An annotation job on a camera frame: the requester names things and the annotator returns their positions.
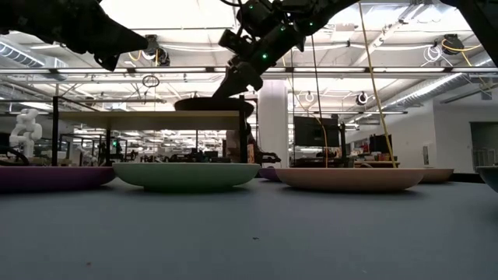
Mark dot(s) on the white round column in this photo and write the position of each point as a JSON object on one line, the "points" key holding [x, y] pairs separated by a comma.
{"points": [[273, 124]]}

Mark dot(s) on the black plate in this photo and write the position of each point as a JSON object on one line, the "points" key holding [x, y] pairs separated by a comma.
{"points": [[210, 104]]}

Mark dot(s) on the long ceiling light strip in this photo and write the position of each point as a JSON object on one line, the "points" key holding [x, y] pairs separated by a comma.
{"points": [[350, 70]]}

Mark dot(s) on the purple plate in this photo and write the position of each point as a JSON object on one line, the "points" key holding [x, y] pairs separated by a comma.
{"points": [[268, 173], [50, 179]]}

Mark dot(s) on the wooden shelf with black frame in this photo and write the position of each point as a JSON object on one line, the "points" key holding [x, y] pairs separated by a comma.
{"points": [[136, 120]]}

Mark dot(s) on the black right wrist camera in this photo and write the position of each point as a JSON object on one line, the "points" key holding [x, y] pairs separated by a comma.
{"points": [[233, 42]]}

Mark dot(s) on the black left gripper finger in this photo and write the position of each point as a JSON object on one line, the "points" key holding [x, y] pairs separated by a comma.
{"points": [[107, 62], [113, 35]]}

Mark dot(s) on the pale green plate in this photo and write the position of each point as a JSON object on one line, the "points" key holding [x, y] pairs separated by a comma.
{"points": [[186, 177]]}

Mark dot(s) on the person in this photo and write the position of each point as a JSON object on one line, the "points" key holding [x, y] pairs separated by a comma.
{"points": [[233, 145]]}

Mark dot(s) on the small black monitor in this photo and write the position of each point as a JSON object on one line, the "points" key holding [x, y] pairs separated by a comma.
{"points": [[380, 144]]}

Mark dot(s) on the white robot figure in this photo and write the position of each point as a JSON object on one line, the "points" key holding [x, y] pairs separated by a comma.
{"points": [[25, 132]]}

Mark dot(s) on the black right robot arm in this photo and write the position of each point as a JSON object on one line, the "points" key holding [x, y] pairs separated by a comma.
{"points": [[334, 9]]}

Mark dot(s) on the pink plate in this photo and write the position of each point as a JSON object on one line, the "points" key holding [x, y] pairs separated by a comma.
{"points": [[439, 175], [350, 179]]}

